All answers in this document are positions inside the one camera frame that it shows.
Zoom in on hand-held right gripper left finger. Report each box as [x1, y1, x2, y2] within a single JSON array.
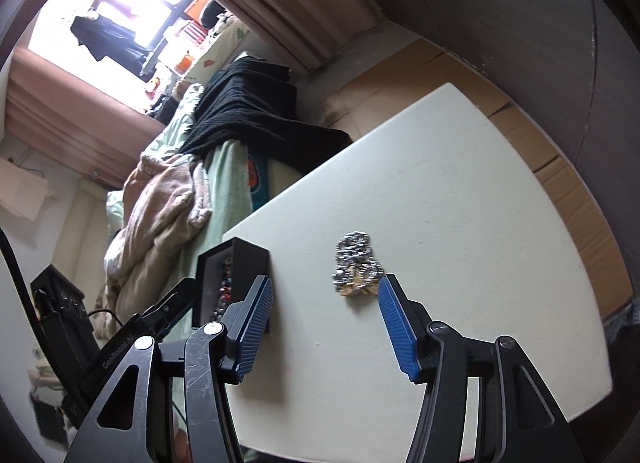
[[65, 274, 275, 463]]

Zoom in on silver chain necklace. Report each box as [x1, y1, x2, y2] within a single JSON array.
[[332, 230, 387, 298]]

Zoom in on pile of assorted clothes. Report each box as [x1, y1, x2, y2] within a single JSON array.
[[144, 18, 211, 120]]

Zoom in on black bag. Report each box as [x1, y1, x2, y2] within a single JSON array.
[[200, 0, 224, 30]]

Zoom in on beige fleece blanket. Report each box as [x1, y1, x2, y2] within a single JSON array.
[[101, 152, 217, 340]]

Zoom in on black jewelry box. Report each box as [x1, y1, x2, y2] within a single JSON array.
[[192, 237, 274, 335]]

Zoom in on black knitted blanket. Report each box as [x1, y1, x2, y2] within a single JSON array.
[[179, 57, 352, 180]]

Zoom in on pale green quilt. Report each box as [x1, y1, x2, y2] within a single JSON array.
[[144, 82, 207, 160]]

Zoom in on pile of beaded jewelry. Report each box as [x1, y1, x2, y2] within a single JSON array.
[[212, 255, 237, 322]]

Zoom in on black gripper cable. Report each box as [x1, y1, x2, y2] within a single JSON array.
[[0, 227, 45, 345]]

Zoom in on green bed sheet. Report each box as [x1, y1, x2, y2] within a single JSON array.
[[177, 139, 257, 335]]

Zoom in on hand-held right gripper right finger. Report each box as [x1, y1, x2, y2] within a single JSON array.
[[377, 273, 586, 463]]

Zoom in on gold chain bracelet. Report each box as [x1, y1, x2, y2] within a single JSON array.
[[339, 270, 382, 299]]

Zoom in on flattened cardboard sheets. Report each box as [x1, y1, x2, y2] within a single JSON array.
[[324, 37, 628, 320]]

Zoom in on orange box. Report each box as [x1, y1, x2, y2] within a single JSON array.
[[186, 0, 215, 22]]

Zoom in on floral print cushion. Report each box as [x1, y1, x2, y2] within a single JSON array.
[[186, 18, 252, 84]]

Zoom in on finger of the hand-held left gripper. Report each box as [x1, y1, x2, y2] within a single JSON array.
[[136, 277, 199, 345]]

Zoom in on dark hanging garment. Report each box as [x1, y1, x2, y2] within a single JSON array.
[[69, 14, 152, 77]]

